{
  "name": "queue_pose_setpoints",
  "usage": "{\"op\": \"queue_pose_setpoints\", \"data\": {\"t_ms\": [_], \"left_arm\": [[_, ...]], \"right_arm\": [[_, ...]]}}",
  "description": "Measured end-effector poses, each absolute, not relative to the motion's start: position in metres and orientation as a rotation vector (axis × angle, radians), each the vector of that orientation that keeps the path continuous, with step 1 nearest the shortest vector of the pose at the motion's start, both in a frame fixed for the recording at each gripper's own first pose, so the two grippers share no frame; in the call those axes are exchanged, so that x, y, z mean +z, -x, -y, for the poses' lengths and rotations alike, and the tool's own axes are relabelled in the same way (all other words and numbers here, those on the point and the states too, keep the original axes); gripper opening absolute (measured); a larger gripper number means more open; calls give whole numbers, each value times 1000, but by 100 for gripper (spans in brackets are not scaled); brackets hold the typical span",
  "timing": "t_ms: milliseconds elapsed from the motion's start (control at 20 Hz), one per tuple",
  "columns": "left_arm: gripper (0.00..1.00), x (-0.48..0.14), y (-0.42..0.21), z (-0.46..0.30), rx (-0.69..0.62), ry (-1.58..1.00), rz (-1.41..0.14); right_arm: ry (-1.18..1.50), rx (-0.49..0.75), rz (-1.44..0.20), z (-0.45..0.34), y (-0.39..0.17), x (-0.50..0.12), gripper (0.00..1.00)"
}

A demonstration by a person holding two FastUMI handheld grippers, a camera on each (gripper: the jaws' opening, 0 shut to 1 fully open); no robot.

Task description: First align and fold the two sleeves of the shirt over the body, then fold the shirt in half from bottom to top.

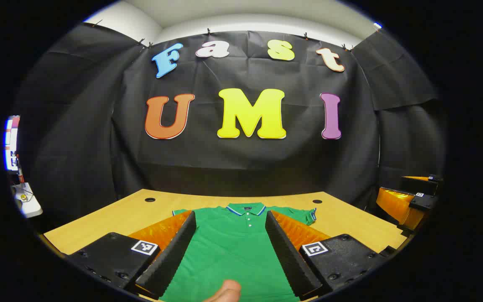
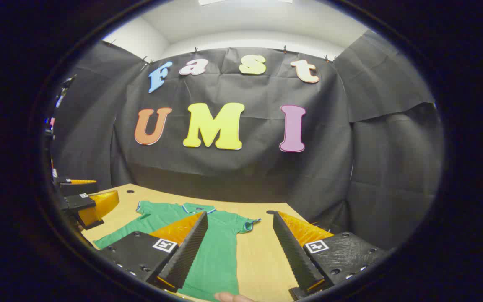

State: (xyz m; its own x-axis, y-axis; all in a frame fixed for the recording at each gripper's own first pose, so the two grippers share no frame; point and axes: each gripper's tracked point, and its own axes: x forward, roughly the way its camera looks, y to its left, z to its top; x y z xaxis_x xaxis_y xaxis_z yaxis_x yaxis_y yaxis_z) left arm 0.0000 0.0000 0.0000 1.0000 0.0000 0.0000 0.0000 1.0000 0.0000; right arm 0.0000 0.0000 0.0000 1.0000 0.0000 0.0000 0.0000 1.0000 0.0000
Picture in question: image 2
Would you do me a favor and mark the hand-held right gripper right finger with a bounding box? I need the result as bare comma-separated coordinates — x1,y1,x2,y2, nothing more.
272,211,390,301

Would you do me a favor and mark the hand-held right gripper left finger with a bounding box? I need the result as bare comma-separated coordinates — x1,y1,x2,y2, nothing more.
98,211,208,293

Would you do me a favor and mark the green T-shirt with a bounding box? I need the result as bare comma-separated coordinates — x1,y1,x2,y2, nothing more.
93,200,262,302

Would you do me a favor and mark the black backdrop cloth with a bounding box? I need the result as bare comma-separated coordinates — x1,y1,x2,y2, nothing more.
51,29,445,252

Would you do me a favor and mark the ceiling light panel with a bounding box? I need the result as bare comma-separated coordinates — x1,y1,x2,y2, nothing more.
199,0,293,5

